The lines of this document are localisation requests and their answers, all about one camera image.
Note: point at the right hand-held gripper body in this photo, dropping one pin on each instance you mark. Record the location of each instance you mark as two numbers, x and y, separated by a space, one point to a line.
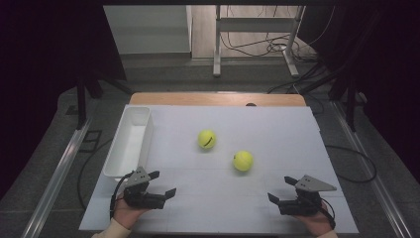
303 205

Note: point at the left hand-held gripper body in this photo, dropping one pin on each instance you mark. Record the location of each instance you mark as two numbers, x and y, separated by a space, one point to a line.
140 198

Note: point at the white plastic bin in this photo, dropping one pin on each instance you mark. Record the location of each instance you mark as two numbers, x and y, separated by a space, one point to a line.
130 145

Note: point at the plain yellow tennis ball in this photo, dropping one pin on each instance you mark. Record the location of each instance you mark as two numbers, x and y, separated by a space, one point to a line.
243 161

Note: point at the yellow tennis ball black mark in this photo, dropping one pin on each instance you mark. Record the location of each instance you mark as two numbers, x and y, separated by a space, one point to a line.
205 136

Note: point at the person's left hand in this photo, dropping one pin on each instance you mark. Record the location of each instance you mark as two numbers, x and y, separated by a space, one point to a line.
125 213

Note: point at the person's right hand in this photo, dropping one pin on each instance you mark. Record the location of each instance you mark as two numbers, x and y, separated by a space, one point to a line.
317 223

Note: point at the white board sheet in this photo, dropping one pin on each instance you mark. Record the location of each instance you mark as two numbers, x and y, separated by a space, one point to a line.
214 205

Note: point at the black tripod stand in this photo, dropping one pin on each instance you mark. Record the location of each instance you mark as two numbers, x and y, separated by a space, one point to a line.
350 105
81 102

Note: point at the white cabinet panel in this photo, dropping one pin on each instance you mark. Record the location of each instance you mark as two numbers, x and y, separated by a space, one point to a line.
148 29

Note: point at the aluminium floor rail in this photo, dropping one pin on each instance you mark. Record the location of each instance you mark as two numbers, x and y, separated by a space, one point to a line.
373 175
56 180

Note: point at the white metal stand frame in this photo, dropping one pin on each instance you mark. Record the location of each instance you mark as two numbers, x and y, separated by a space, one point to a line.
254 24

